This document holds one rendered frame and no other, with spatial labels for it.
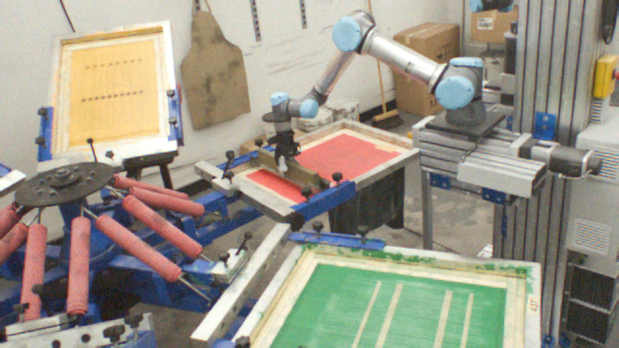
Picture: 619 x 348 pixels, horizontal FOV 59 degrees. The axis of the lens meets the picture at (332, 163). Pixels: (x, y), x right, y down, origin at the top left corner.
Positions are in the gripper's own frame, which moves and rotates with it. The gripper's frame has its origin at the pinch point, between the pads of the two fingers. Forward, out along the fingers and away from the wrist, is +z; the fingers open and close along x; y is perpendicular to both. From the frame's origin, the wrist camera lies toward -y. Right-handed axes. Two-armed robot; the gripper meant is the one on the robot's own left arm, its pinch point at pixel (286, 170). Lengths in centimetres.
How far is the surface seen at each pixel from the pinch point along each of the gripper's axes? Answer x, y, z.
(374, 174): 24.2, 29.3, 2.1
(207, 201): -39.7, 2.2, -3.3
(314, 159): 21.4, -7.6, 5.3
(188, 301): -68, 35, 9
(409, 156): 46, 29, 2
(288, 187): -3.0, 4.2, 5.3
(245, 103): 97, -194, 39
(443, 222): 135, -22, 101
